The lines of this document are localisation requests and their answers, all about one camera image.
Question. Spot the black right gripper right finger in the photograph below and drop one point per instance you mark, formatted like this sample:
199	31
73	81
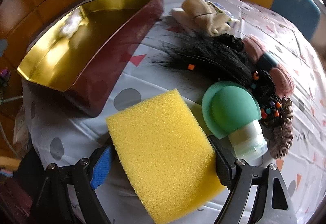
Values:
225	162

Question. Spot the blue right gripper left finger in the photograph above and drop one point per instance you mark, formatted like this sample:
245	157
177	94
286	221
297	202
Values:
100	163

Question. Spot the green silicone travel bottle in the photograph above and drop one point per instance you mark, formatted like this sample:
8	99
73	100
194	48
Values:
230	110

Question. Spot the yellow sponge block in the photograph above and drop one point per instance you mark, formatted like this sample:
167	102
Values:
166	156

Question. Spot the patterned white bed sheet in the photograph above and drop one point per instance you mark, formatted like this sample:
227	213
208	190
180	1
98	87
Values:
61	135

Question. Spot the brown scrunchie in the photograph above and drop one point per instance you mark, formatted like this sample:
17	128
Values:
283	134

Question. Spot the pink yarn skein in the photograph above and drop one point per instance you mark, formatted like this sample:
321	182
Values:
263	60

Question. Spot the black beaded hair wig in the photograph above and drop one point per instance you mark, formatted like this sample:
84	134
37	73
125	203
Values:
223	58

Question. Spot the gold maroon tray box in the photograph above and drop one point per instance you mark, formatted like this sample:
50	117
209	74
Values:
83	54

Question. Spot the small green white carton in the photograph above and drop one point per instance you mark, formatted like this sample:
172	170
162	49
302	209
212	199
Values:
232	21

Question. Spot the beige rolled cloth bundle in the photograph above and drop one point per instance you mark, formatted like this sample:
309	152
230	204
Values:
207	16

